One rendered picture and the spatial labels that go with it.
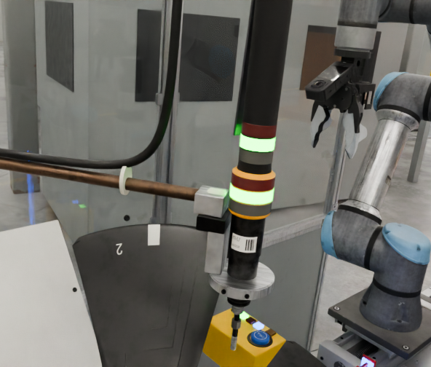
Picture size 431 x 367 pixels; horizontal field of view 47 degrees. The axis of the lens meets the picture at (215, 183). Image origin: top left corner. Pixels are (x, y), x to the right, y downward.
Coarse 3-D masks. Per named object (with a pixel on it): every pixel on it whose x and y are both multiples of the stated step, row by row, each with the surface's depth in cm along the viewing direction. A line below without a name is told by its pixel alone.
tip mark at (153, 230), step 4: (152, 224) 70; (156, 224) 70; (148, 228) 70; (152, 228) 70; (156, 228) 70; (148, 232) 69; (152, 232) 69; (156, 232) 70; (148, 236) 69; (152, 236) 69; (156, 236) 69; (148, 240) 69; (152, 240) 69; (156, 240) 69; (148, 244) 69; (152, 244) 69; (156, 244) 69
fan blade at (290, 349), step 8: (288, 344) 81; (296, 344) 82; (280, 352) 80; (288, 352) 80; (296, 352) 80; (304, 352) 81; (272, 360) 78; (280, 360) 79; (288, 360) 79; (296, 360) 79; (304, 360) 79; (312, 360) 80
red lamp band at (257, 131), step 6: (246, 126) 46; (252, 126) 46; (258, 126) 45; (264, 126) 45; (270, 126) 46; (276, 126) 46; (246, 132) 46; (252, 132) 46; (258, 132) 46; (264, 132) 46; (270, 132) 46
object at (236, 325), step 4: (236, 316) 54; (232, 320) 54; (236, 320) 54; (240, 320) 54; (232, 324) 54; (236, 324) 54; (240, 324) 54; (232, 328) 55; (236, 328) 54; (232, 332) 54; (236, 332) 54; (232, 336) 55; (236, 336) 55; (232, 340) 55; (236, 340) 55; (232, 344) 55; (236, 344) 55; (232, 348) 55
